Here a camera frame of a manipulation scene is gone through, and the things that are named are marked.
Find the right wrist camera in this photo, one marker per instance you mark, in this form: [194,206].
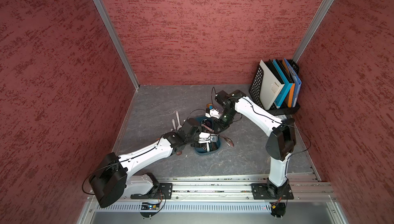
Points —
[212,113]

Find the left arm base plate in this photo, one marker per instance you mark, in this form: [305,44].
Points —
[161,190]

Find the white folder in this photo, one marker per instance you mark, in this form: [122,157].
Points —
[270,87]

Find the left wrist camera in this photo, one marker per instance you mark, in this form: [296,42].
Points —
[207,138]

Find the orange folder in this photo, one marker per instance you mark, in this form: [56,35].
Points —
[289,98]

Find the aluminium front rail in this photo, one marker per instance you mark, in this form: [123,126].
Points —
[304,189]

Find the teal folder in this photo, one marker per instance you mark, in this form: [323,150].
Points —
[287,84]

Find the teal plastic storage box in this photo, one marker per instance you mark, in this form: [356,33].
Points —
[206,148]

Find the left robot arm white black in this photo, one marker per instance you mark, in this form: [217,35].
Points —
[115,177]

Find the right corner aluminium post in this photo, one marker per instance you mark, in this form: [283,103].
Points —
[312,28]

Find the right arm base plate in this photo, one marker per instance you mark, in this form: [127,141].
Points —
[271,192]

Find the white plastic spoon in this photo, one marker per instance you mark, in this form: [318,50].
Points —
[178,120]

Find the left corner aluminium post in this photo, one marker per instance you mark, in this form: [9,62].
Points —
[99,4]

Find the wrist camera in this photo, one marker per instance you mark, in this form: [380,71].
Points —
[212,113]
[207,138]

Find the perforated cable tray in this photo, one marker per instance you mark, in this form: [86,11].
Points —
[189,207]

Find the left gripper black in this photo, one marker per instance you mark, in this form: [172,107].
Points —
[196,144]

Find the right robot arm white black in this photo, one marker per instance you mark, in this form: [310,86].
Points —
[281,133]

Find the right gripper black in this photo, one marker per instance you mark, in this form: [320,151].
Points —
[218,123]

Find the corner aluminium post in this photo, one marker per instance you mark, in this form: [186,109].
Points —
[99,4]
[312,28]

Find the rose gold spoon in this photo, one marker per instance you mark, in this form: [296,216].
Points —
[228,141]

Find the blue folder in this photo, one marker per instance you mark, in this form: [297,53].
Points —
[293,70]

